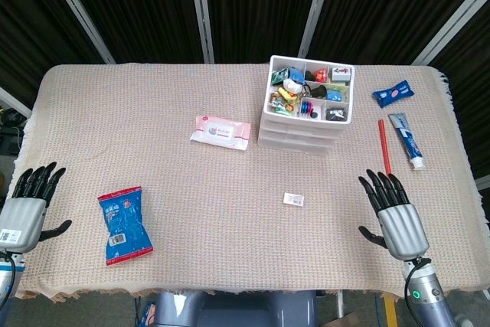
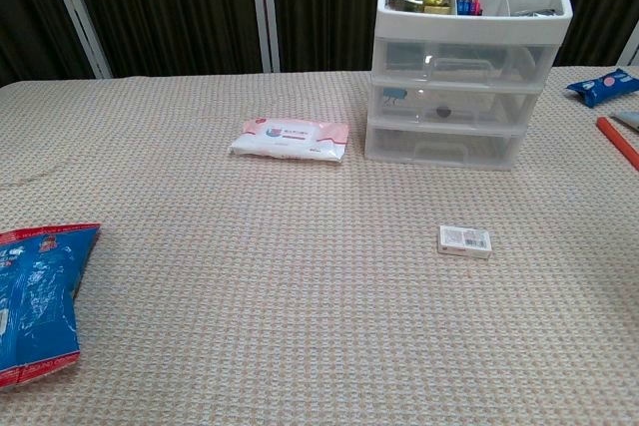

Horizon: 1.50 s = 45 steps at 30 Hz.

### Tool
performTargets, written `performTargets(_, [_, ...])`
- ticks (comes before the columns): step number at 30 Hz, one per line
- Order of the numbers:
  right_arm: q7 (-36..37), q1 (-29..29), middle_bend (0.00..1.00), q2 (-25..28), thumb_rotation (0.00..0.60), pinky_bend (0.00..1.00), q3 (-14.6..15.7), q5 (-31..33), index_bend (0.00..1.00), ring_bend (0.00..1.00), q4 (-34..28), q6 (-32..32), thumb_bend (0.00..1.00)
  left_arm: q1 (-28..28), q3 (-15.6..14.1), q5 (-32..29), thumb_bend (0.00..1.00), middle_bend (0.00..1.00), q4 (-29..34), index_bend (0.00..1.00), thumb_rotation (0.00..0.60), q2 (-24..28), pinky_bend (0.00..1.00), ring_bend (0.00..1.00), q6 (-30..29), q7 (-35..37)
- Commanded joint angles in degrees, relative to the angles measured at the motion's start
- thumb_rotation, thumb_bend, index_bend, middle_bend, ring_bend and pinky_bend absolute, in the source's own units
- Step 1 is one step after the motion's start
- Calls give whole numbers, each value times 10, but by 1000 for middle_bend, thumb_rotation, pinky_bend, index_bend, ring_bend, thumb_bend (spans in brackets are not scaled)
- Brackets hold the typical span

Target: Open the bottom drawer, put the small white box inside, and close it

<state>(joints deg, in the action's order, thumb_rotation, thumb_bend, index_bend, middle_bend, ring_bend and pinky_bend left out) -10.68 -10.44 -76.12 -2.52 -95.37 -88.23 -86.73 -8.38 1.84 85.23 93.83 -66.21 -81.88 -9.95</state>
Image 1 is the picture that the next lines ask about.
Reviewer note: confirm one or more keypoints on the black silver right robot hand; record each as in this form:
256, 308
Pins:
402, 227

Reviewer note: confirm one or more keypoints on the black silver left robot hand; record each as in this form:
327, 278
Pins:
21, 223

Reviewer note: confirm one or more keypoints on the small white packet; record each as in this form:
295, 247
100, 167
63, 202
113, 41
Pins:
293, 199

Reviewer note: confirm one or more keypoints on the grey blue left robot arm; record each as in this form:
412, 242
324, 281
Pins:
5, 277

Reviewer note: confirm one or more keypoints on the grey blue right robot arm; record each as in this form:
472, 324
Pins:
430, 296

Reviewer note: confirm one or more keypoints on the clear lowest drawer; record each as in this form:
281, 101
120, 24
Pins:
291, 149

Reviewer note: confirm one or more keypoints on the white drawer organizer box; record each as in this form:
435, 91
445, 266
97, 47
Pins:
306, 123

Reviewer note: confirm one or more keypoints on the blue silver toothpaste tube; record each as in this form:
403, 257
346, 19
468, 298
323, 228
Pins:
409, 143

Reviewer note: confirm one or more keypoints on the red pen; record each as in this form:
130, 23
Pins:
384, 143

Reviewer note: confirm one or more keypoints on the white table leg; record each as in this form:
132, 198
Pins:
340, 304

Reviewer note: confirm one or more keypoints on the black equipment clutter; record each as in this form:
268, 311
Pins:
9, 124

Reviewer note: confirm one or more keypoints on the blue red snack bag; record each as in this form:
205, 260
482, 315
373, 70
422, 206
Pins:
124, 223

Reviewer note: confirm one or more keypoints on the black binder clip pile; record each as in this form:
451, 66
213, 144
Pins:
335, 114

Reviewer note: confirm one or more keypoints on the small blue tissue packet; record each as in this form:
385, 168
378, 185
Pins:
392, 94

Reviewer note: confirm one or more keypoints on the small black round cap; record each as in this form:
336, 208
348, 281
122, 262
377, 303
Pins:
315, 115

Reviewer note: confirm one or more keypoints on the blue green small pack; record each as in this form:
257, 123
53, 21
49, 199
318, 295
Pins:
335, 95

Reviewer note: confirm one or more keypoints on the blue red coloured discs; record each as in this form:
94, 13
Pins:
307, 108

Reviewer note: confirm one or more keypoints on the blue pink package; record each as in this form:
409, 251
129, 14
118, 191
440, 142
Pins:
147, 313

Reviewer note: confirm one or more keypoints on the black cloth pouch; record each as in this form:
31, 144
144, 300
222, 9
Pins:
318, 92

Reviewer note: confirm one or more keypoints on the white green mahjong tile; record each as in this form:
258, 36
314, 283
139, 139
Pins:
340, 73

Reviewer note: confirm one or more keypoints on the colourful small toy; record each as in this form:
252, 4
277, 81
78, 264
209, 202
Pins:
282, 105

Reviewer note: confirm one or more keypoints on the beige woven tablecloth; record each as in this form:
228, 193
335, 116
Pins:
191, 208

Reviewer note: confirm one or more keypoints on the red orange small toy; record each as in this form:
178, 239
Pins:
321, 75

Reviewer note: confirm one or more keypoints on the yellow toy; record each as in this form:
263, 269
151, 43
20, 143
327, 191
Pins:
285, 94

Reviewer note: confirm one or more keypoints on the small black clip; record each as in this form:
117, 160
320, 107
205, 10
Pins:
309, 75

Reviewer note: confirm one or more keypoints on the grey robot torso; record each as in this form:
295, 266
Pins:
229, 311

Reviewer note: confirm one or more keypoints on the green foil packet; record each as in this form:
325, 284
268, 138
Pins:
279, 75

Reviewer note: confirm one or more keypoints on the pink white wet wipes pack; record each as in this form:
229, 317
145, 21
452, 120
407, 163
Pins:
220, 133

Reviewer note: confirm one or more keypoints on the aluminium frame post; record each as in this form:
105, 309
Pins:
484, 183
316, 8
79, 11
15, 104
451, 30
201, 11

